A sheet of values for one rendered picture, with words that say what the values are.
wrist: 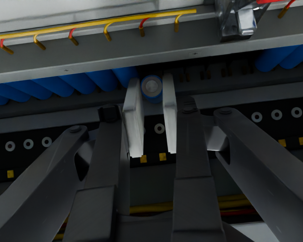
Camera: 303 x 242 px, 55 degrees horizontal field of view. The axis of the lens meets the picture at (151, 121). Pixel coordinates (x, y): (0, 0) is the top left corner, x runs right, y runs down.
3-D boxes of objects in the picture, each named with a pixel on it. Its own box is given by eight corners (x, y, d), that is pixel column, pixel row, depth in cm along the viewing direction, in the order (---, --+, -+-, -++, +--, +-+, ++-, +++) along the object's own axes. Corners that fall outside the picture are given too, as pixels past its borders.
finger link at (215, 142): (179, 130, 14) (241, 124, 14) (174, 97, 19) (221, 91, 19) (181, 156, 15) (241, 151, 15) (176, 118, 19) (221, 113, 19)
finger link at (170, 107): (162, 105, 16) (176, 104, 15) (162, 73, 22) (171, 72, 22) (168, 154, 17) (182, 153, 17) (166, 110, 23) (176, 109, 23)
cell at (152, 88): (159, 106, 28) (158, 102, 22) (142, 99, 28) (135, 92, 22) (167, 89, 28) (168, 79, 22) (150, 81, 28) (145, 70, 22)
